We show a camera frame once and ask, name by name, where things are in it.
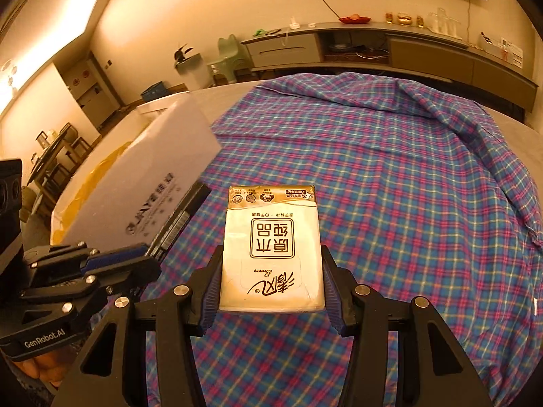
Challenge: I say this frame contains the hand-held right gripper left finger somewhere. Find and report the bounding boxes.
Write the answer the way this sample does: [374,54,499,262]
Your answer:
[50,245,224,407]

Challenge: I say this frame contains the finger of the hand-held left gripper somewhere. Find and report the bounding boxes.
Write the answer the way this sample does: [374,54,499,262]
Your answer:
[18,277,146,311]
[23,241,163,283]

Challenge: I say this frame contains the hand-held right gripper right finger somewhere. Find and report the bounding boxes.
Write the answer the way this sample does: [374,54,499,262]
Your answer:
[322,244,493,407]

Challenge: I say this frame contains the white gold tissue pack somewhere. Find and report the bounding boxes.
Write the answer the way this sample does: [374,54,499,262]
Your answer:
[219,184,327,314]

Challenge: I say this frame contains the white plastic storage box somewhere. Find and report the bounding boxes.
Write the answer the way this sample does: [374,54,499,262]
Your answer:
[50,93,224,259]

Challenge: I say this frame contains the yellow plastic bag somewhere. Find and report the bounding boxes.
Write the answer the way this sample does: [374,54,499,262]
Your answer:
[53,144,136,242]

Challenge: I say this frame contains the blue pink plaid cloth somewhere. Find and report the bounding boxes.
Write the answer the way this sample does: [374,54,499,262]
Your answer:
[140,72,543,407]

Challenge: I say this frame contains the wooden dining chair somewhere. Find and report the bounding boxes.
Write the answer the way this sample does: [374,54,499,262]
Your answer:
[59,123,100,166]

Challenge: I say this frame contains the dark dining table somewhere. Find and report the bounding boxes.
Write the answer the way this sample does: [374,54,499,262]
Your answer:
[29,129,73,189]

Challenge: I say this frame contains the beige cupboard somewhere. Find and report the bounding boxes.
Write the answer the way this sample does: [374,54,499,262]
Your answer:
[55,57,124,130]

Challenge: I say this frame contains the blue plastic crate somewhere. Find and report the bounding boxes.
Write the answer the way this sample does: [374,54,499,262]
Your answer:
[140,80,168,100]

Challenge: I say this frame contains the pale green bin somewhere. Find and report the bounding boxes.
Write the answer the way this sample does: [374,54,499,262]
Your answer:
[176,53,208,90]

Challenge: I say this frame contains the green plastic chair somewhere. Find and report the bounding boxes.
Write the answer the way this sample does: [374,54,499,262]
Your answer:
[207,34,251,84]

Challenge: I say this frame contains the long grey TV cabinet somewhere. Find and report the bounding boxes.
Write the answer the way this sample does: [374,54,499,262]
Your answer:
[240,22,539,113]

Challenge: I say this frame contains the cluster of clear glass cups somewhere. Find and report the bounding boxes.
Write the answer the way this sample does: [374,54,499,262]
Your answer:
[426,7,463,39]

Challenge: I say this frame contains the white desktop organiser box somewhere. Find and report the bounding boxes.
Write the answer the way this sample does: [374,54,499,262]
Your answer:
[479,32,524,69]

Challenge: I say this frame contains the round wall decoration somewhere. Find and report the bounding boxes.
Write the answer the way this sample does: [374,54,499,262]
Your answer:
[0,61,20,90]

